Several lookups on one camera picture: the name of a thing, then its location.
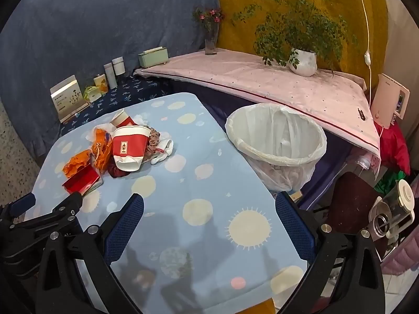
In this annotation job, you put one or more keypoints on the small green box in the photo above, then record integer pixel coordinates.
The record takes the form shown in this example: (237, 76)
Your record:
(91, 94)

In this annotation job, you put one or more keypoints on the pink tablecloth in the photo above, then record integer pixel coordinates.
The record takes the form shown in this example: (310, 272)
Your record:
(262, 81)

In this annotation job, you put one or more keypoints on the large red paper cup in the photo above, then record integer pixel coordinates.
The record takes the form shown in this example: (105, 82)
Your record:
(127, 147)

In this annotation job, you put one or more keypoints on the green plant in white pot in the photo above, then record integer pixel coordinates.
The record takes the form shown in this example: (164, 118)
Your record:
(304, 62)

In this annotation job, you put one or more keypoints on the light blue dotted blanket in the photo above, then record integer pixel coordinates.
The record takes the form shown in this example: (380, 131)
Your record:
(196, 176)

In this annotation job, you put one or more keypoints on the pale green tissue box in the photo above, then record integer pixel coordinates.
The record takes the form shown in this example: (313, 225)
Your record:
(153, 59)

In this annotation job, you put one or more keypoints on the cream trash bin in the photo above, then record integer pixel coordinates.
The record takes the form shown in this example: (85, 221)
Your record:
(278, 162)

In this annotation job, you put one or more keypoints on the pinkish brown cloth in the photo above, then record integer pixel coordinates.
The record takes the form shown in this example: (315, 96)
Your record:
(154, 140)

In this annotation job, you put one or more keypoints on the clear plastic bag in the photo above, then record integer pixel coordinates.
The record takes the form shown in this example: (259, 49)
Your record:
(366, 163)

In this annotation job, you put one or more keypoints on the pink quilted cloth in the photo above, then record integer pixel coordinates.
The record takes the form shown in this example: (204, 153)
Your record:
(402, 255)

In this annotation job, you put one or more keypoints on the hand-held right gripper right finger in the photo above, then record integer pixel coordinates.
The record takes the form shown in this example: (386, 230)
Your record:
(294, 229)

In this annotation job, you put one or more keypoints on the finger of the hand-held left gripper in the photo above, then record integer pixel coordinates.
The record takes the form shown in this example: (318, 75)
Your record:
(65, 206)
(23, 203)

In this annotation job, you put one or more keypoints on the green cloth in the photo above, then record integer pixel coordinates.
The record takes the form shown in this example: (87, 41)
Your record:
(388, 183)

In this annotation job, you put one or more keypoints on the yellow tin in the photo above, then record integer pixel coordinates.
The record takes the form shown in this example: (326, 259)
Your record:
(100, 84)

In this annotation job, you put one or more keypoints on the orange plastic wrapper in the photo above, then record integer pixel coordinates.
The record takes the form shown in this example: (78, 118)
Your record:
(101, 147)
(77, 163)

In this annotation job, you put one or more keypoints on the short white canister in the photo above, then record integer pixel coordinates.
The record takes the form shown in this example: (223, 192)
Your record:
(118, 67)

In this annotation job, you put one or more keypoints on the black clip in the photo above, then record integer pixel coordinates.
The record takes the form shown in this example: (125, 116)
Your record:
(361, 114)

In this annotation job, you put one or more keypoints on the tall white bottle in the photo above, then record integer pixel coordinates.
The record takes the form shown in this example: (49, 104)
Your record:
(110, 77)

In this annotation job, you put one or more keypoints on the glass jug with white lid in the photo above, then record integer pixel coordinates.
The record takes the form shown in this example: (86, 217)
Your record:
(392, 202)

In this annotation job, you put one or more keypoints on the white lined trash bin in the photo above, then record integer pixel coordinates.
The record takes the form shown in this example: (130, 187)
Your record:
(262, 124)

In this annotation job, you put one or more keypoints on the white sock with red thread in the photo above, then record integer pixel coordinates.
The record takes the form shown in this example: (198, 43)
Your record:
(163, 147)

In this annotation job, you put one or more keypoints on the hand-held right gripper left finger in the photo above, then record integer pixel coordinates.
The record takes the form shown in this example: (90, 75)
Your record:
(126, 229)

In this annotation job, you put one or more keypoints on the red box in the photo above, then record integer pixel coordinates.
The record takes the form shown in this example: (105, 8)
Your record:
(81, 180)

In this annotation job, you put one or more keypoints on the white flower print card box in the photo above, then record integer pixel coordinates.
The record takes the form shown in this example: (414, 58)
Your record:
(67, 99)

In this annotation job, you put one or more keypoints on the dark blue patterned cloth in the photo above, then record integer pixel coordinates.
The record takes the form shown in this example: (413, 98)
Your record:
(131, 93)

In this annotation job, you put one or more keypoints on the blue backdrop cloth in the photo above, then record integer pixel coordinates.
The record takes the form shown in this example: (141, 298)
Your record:
(98, 23)

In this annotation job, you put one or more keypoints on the dark red cloth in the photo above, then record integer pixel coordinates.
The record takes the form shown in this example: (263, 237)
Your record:
(114, 170)

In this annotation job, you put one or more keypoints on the glass vase with pink flowers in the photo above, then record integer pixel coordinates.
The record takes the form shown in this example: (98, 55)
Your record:
(211, 44)

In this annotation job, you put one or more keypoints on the brown stool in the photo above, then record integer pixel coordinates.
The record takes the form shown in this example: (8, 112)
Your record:
(350, 202)

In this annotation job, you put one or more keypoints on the small red paper cup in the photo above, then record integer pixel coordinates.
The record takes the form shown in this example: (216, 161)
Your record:
(122, 119)

